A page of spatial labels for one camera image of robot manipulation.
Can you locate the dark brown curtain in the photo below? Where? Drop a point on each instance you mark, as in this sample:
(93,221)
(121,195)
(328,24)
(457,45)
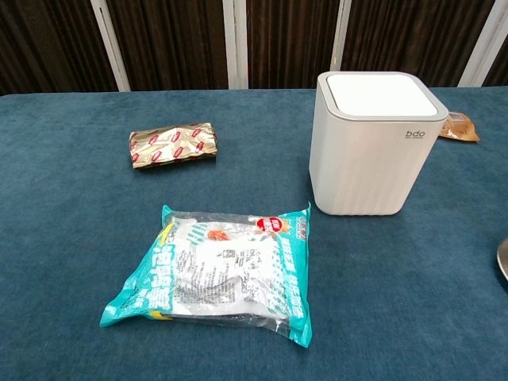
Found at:
(174,39)

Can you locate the white plastic device lid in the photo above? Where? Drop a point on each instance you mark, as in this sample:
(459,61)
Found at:
(379,94)

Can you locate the teal clear plastic food bag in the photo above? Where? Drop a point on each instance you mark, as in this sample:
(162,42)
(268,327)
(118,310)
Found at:
(214,270)

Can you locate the white vertical frame post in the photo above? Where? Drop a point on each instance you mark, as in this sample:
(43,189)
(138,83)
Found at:
(482,43)
(111,43)
(341,35)
(236,43)

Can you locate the white plastic trash bin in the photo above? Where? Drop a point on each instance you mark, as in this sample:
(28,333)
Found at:
(365,166)

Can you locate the gold foil snack packet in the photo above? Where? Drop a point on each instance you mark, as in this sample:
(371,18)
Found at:
(171,146)

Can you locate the orange brown snack packet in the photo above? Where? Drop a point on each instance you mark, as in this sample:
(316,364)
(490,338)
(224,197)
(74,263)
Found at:
(460,128)

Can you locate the blue velvet tablecloth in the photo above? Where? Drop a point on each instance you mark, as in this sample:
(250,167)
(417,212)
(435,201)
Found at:
(63,238)

